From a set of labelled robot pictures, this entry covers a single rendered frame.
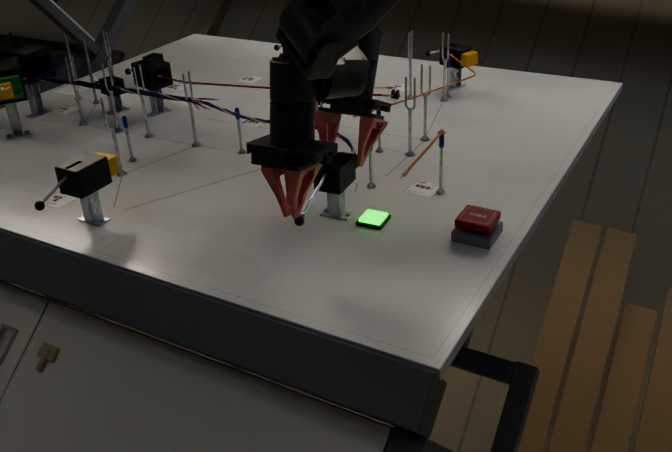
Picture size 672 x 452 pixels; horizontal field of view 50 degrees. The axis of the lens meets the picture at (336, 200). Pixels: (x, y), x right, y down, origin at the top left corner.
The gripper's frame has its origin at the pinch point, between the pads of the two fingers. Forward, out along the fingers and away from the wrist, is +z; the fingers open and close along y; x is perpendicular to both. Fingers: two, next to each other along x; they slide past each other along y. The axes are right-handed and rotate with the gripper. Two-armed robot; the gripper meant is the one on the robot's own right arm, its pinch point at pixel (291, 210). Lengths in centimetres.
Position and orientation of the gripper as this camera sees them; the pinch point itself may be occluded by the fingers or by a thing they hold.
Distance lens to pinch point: 94.8
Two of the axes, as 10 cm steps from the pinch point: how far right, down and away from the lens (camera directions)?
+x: -4.4, 2.7, -8.6
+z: -0.3, 9.5, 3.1
